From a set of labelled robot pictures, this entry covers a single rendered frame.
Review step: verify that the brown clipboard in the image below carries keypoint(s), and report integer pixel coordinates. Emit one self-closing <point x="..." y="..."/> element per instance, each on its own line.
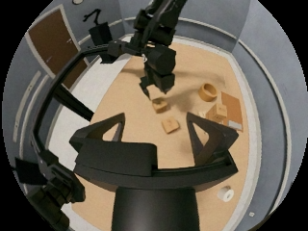
<point x="234" y="112"/>

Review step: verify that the small square wooden pallet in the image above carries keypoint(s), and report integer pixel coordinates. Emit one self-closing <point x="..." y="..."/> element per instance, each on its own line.
<point x="202" y="114"/>

